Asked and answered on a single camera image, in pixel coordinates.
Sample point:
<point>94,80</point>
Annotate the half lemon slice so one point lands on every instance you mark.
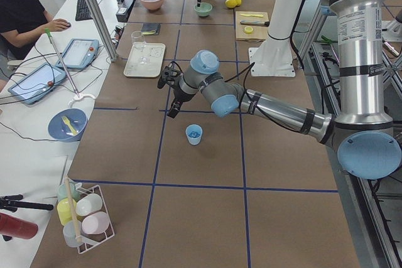
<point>248,29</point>

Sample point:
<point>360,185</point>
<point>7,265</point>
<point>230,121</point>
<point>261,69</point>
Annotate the white bear tray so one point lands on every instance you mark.
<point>155,53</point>

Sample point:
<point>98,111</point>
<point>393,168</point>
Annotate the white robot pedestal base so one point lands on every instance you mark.
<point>274,58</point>

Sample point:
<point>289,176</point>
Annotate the yellow plastic knife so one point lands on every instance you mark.
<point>252,15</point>

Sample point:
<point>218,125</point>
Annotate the wine glass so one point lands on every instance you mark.
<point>139,43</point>

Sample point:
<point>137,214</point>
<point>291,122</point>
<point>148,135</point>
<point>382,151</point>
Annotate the steel muddler black cap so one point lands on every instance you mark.
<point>255,23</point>

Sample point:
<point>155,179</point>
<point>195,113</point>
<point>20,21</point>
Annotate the black tripod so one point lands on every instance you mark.
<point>12,203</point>

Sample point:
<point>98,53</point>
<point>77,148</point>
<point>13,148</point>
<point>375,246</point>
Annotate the seated person black shirt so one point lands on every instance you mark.
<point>22,23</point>

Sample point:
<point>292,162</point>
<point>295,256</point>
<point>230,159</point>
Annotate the far teach pendant tablet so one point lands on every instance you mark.
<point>80,53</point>

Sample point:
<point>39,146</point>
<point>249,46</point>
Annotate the white cup rack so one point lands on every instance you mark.
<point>84,216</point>

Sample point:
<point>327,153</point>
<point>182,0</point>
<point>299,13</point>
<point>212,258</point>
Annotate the yellow lemon front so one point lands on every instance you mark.
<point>230,4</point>

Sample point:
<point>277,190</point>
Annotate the light blue cup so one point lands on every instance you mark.
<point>194,134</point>

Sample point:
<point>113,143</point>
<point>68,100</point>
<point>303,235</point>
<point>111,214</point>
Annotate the yellow fork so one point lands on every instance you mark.
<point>67,122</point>

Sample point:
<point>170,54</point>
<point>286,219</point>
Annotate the teach pendant tablet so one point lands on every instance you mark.
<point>80,53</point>
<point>35,85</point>

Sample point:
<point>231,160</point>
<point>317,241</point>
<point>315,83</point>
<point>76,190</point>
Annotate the black keyboard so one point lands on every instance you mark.
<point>82,11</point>

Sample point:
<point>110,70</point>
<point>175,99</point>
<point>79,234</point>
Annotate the green bowl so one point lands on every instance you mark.
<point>203,9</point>

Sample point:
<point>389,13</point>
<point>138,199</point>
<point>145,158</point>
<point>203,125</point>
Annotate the grey yellow cloth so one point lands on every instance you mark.
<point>151,28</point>

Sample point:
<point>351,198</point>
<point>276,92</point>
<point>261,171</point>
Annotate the near teach pendant tablet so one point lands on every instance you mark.
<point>35,85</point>

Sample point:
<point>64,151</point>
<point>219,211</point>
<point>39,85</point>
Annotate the wooden cutting board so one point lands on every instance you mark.
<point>260,33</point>

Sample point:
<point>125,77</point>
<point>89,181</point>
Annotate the aluminium frame post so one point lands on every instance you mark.
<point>101,26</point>

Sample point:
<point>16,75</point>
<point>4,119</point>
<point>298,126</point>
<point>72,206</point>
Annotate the red bottle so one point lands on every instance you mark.
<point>15,227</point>

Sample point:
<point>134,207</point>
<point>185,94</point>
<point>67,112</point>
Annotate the blue bowl with fork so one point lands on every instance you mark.
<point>60,132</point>

